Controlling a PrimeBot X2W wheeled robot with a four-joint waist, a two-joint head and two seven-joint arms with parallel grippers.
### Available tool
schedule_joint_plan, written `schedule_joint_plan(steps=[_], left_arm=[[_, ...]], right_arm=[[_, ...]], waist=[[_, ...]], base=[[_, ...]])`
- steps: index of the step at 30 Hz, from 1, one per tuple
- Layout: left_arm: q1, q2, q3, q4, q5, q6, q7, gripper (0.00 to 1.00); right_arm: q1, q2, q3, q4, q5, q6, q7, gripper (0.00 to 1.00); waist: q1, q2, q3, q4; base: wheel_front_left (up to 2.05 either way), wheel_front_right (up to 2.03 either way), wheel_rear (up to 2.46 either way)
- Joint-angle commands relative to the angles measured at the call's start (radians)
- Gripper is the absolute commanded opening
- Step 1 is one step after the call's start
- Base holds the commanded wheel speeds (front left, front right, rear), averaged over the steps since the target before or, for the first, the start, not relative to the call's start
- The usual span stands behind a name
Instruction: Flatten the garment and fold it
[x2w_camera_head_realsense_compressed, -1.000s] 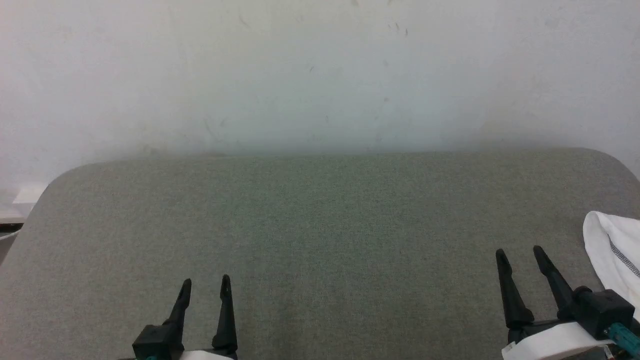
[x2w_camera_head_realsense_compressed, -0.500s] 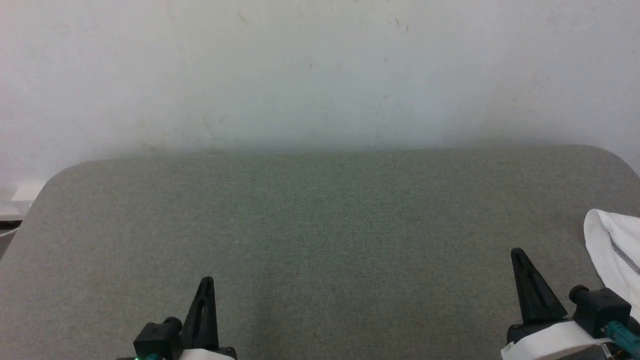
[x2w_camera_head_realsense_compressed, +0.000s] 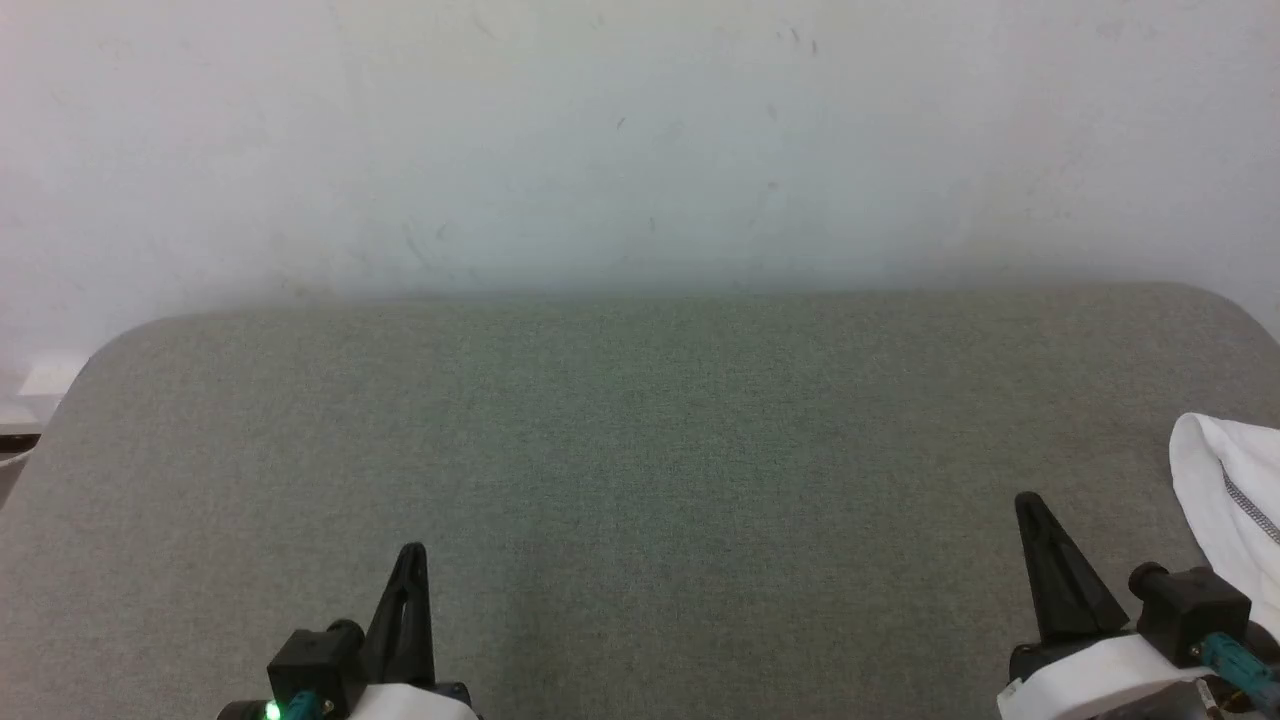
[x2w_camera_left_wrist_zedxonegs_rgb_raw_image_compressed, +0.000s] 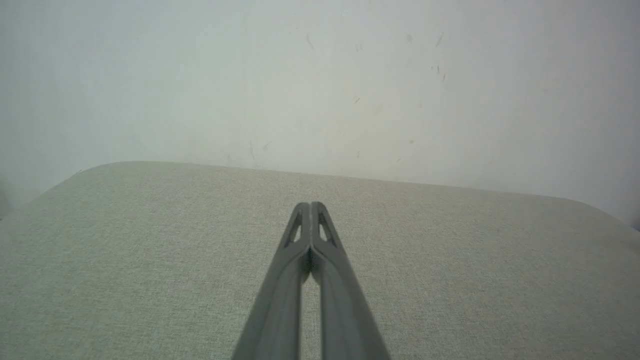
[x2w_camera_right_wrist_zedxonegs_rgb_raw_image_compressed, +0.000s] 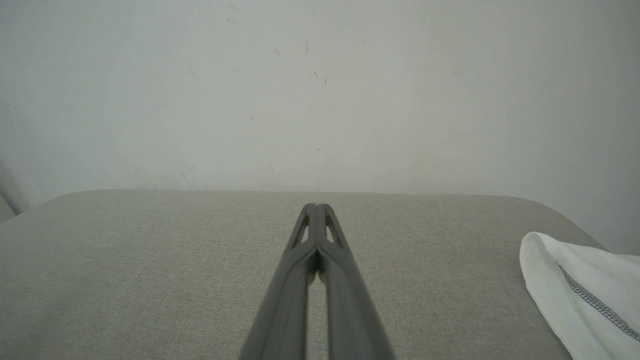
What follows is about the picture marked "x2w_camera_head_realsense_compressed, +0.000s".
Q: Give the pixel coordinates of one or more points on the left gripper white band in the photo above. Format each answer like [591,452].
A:
[410,704]

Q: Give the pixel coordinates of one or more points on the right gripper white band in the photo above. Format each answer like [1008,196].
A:
[1100,685]

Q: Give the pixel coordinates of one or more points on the white long sleeve shirt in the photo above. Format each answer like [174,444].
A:
[1225,510]

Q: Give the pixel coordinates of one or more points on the grey fabric sofa cushion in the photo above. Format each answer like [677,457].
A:
[640,480]

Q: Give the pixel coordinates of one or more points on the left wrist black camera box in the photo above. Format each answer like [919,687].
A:
[315,660]

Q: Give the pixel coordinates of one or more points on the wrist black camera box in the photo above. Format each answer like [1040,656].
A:
[315,660]
[1190,610]

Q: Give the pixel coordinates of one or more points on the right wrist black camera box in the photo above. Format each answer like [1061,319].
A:
[1190,610]

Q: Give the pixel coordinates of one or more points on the white block at wall base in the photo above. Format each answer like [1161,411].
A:
[55,375]

